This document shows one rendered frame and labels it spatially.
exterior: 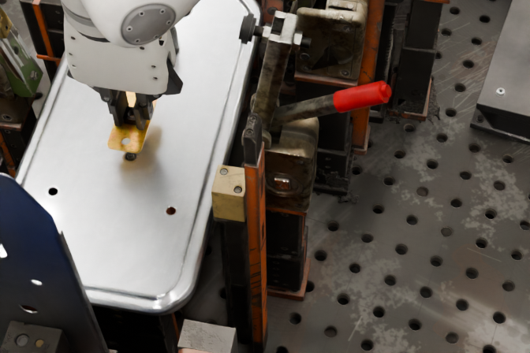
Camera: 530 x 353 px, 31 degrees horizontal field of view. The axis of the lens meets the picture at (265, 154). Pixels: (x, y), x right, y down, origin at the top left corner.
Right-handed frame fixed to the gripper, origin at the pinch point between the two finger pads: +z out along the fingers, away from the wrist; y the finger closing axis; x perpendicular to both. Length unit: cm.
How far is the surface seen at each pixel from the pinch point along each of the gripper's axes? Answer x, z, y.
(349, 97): 0.5, -7.9, -23.1
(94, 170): 5.4, 5.3, 3.3
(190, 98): -6.0, 5.3, -4.7
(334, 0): -17.5, -1.7, -19.1
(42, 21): -17.4, 9.5, 17.6
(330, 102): 0.2, -6.4, -21.2
